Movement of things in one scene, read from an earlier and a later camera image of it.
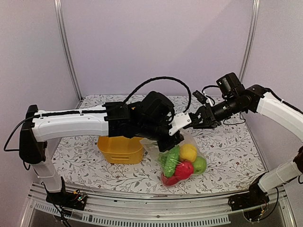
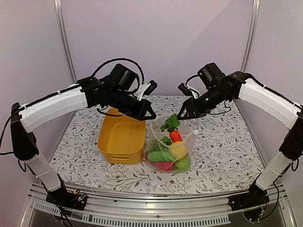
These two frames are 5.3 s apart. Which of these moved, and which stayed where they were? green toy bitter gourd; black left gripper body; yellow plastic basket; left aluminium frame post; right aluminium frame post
Moved: black left gripper body; green toy bitter gourd
Stayed: left aluminium frame post; right aluminium frame post; yellow plastic basket
